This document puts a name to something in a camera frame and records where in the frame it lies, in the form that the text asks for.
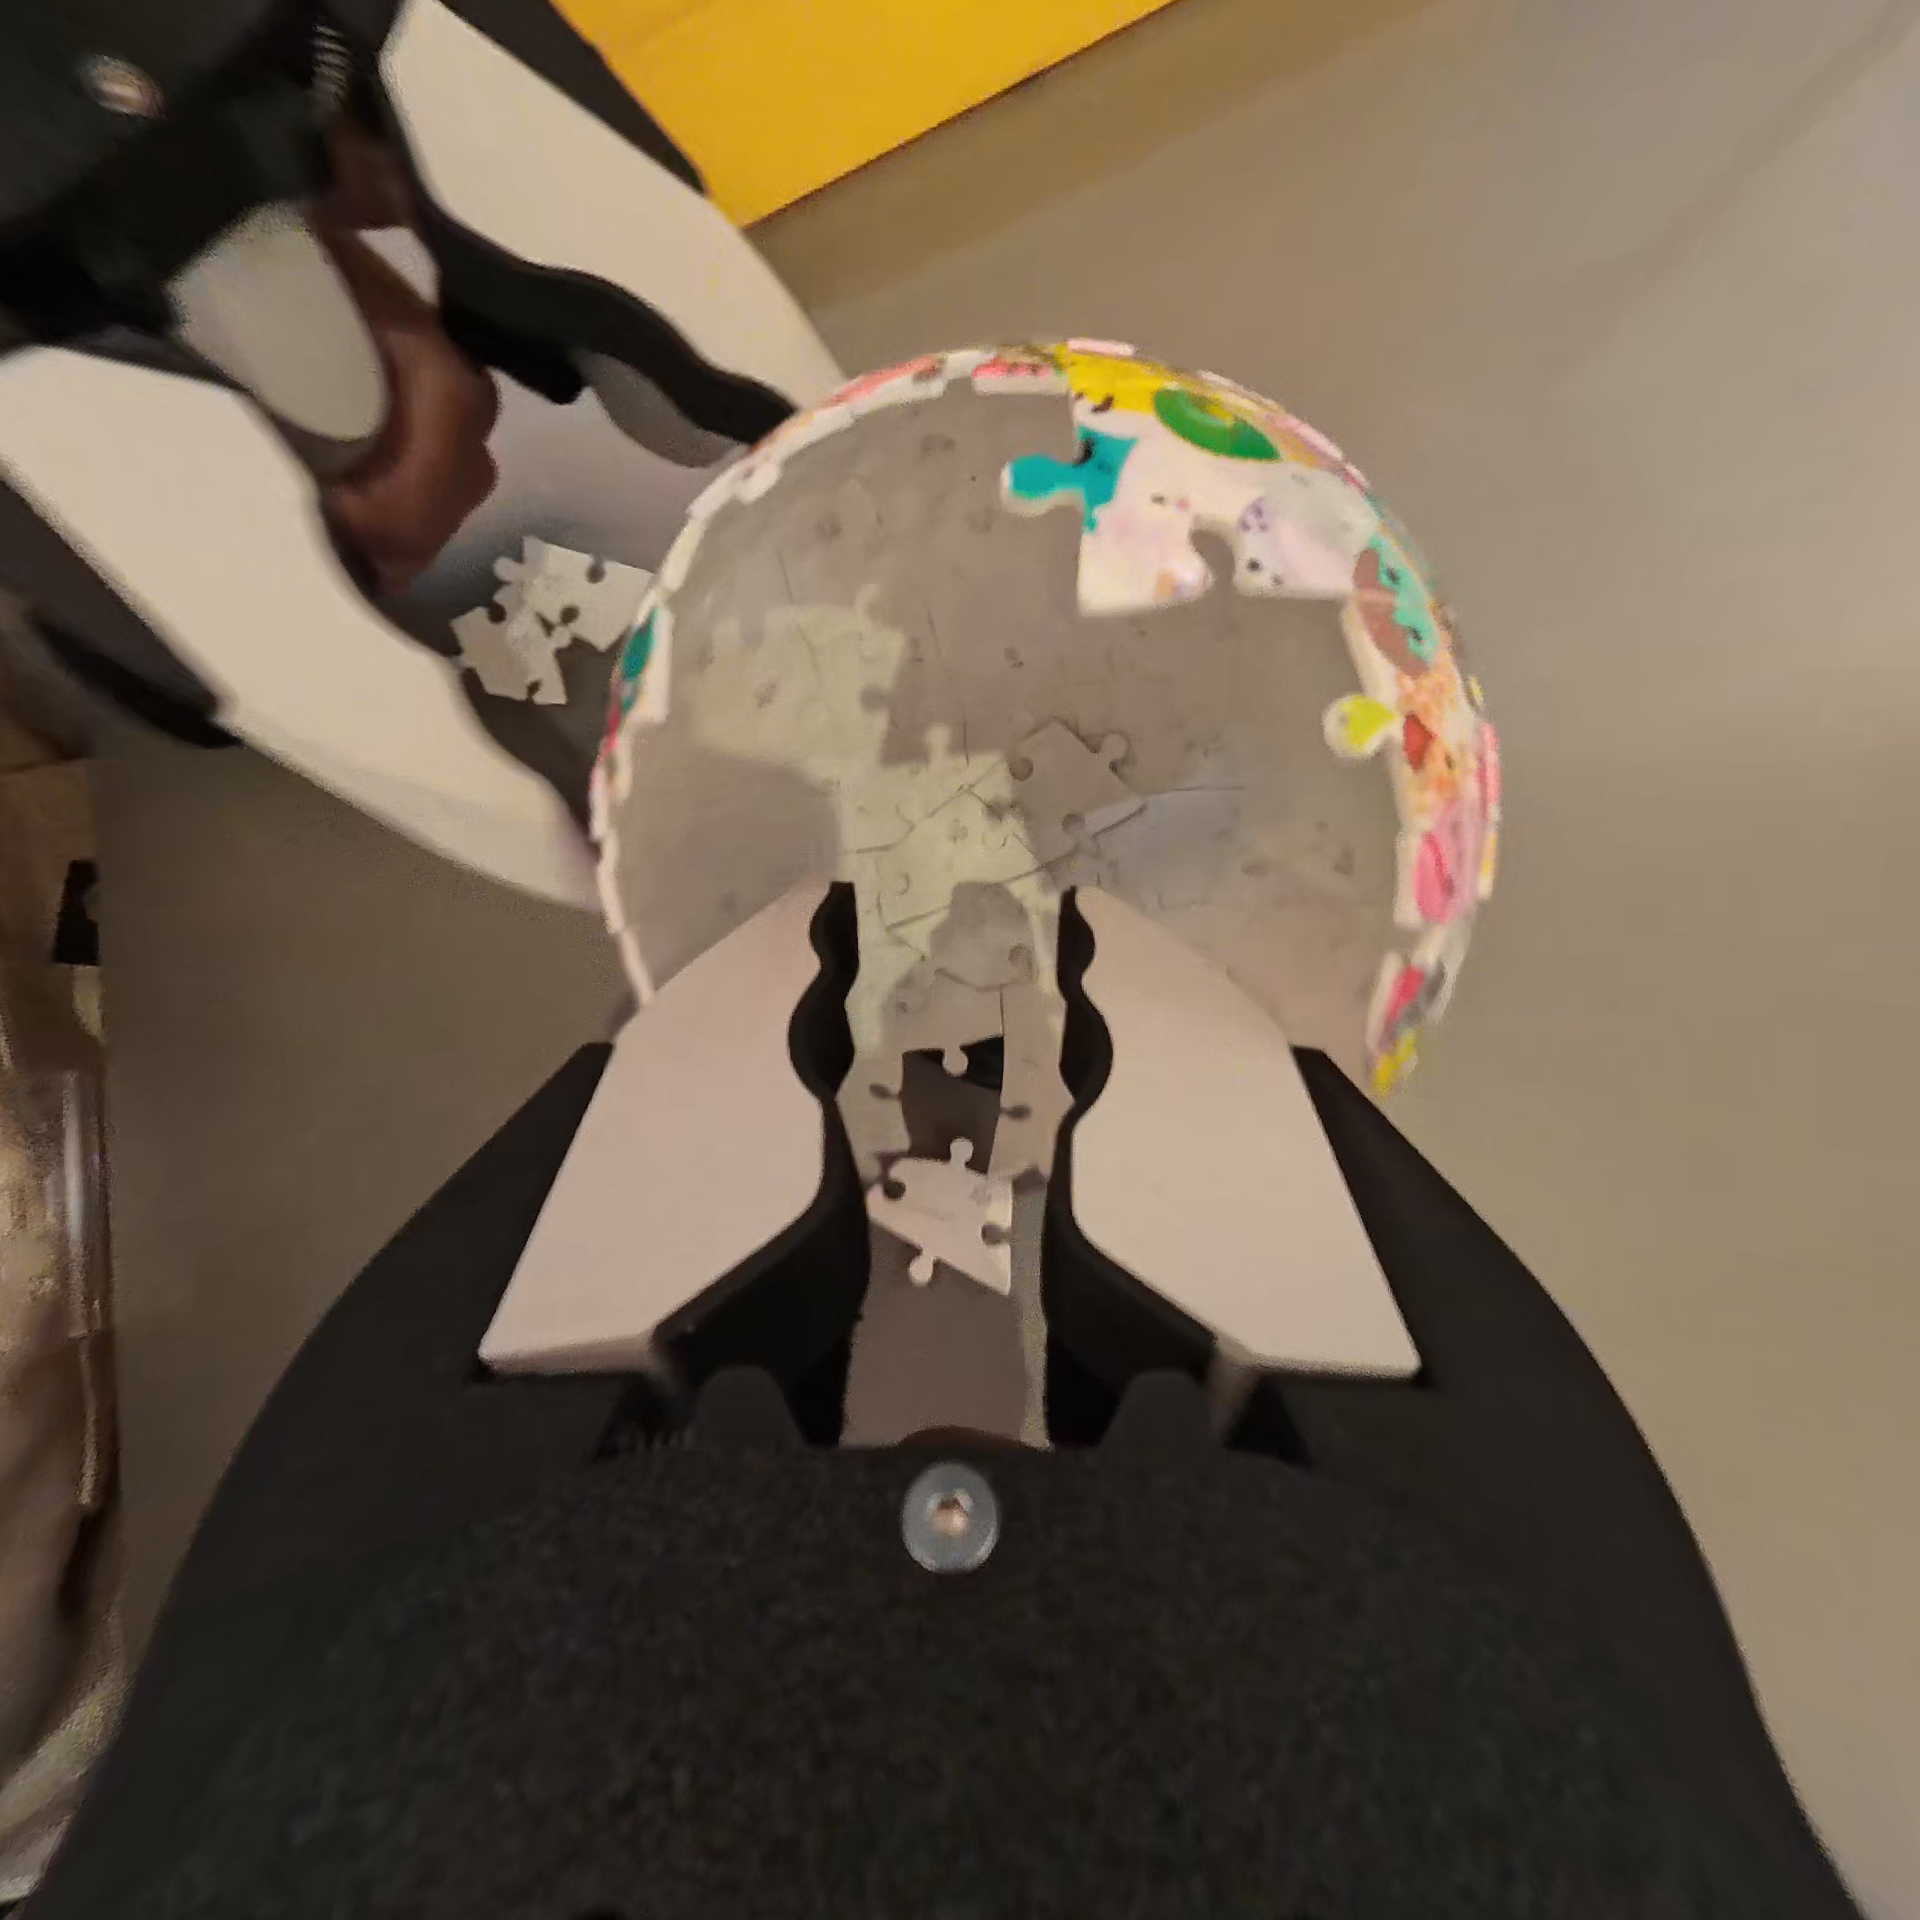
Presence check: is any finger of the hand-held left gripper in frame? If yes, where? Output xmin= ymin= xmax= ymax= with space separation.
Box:
xmin=0 ymin=209 xmax=618 ymax=907
xmin=384 ymin=0 xmax=849 ymax=457

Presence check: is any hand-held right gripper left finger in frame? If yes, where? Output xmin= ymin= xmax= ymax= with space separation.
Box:
xmin=481 ymin=891 xmax=864 ymax=1388

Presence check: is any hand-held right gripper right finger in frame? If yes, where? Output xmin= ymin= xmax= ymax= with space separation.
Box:
xmin=1037 ymin=887 xmax=1423 ymax=1388

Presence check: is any colourful puzzle ball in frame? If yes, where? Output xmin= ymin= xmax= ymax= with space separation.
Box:
xmin=594 ymin=336 xmax=1502 ymax=1100

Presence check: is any person's left hand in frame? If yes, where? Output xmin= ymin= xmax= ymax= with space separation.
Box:
xmin=311 ymin=166 xmax=506 ymax=593

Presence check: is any yellow plastic bin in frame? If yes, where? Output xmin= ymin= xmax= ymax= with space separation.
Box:
xmin=556 ymin=0 xmax=1178 ymax=228

